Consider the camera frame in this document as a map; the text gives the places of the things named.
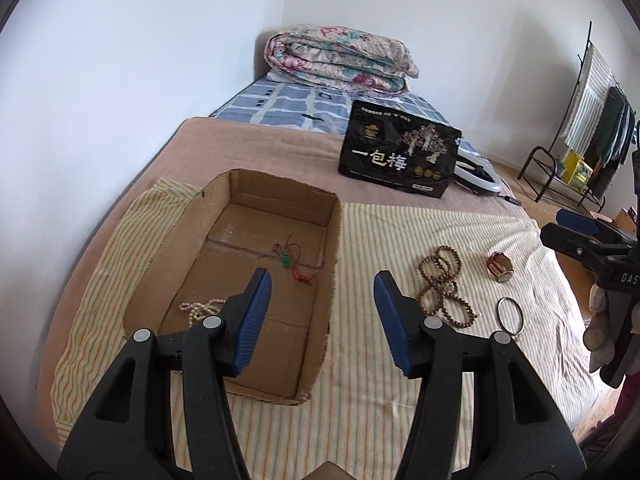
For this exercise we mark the person's right hand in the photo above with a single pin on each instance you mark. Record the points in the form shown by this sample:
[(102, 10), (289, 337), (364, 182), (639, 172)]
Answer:
[(597, 330)]

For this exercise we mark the brown wooden bead strand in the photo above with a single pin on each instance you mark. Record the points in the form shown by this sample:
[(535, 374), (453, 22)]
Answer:
[(441, 287)]

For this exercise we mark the dark hanging clothes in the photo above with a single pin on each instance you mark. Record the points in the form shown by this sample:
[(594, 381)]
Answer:
[(612, 130)]

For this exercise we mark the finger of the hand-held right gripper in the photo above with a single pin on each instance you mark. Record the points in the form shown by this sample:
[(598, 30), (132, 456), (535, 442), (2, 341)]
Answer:
[(567, 240), (575, 220)]

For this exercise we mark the thin dark bangle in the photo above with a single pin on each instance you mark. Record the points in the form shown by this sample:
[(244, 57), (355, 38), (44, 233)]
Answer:
[(498, 310)]

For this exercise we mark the cardboard box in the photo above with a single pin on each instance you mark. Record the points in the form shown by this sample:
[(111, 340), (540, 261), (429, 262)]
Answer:
[(240, 240)]

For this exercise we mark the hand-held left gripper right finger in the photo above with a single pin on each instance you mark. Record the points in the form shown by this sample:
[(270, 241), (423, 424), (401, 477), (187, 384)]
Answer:
[(392, 315)]

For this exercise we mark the striped towel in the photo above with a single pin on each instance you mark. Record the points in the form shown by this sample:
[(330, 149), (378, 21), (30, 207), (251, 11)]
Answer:
[(587, 95)]

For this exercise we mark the blue checked bed sheet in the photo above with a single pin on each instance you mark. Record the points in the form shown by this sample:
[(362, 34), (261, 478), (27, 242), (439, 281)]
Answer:
[(290, 102)]

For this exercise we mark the black metal clothes rack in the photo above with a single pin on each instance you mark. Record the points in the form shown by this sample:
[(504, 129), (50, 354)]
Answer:
[(537, 160)]

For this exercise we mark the folded floral quilt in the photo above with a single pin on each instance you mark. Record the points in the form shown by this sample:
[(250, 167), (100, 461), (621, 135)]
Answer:
[(340, 55)]

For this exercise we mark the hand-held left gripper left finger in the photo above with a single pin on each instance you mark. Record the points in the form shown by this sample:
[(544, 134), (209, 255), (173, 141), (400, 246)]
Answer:
[(252, 310)]

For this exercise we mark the yellow box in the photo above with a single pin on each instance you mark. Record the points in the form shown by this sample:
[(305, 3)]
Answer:
[(579, 172)]

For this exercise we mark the black snack bag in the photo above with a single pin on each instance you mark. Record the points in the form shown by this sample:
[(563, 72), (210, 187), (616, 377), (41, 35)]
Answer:
[(395, 155)]

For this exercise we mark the yellow striped cloth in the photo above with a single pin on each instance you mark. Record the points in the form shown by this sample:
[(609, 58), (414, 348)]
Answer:
[(450, 390)]

